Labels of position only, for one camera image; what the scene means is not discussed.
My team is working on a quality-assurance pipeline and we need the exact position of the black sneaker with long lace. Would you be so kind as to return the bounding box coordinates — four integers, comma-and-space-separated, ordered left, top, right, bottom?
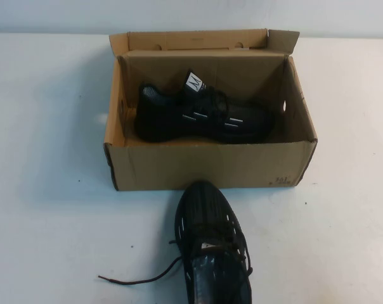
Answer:
98, 180, 254, 304

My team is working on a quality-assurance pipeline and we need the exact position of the brown cardboard shoe box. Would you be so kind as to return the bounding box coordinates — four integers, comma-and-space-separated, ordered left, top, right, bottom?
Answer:
103, 28, 319, 192

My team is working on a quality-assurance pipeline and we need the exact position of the black sneaker with white label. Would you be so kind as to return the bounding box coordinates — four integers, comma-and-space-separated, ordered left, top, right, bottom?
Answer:
134, 68, 278, 145

